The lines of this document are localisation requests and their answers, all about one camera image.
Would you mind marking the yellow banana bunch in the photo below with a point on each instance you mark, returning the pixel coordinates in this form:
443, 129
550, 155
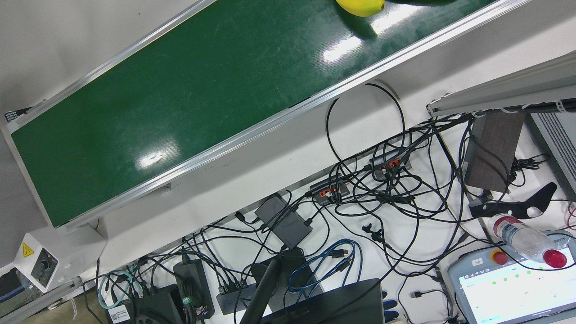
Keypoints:
360, 8

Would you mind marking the black orange usb hub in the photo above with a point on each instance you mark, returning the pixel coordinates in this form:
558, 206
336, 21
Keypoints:
328, 191
389, 164

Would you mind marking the dark grey power adapter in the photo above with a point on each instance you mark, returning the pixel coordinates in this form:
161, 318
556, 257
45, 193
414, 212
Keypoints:
283, 220

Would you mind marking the black monitor stand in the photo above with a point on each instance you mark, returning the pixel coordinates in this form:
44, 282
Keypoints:
265, 292

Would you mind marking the black multiport hub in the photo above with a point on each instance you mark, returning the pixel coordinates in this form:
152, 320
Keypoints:
231, 299

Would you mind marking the black power brick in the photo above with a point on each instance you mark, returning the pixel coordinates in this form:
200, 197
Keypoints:
191, 283

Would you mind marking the green conveyor belt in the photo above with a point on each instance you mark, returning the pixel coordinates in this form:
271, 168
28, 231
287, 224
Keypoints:
135, 112

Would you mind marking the black device with white label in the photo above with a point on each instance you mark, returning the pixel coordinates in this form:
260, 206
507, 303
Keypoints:
153, 306

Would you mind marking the dark wooden block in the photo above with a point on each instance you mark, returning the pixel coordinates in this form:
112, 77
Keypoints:
492, 153

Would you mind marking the clear water bottle red cap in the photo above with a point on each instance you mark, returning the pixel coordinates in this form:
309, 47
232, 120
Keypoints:
524, 240

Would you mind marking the grey teach pendant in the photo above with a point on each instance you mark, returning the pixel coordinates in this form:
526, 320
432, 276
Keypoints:
508, 292

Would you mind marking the white conveyor control box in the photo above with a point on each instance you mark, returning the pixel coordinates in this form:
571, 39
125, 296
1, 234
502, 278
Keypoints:
40, 265

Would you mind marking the black finned computer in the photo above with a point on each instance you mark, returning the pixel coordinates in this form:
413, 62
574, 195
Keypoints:
558, 144

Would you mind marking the black curved bracket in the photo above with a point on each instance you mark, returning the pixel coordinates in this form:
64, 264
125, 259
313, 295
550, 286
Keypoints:
504, 209

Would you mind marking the aluminium camera post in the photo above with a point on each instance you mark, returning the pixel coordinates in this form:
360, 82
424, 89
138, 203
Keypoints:
504, 90

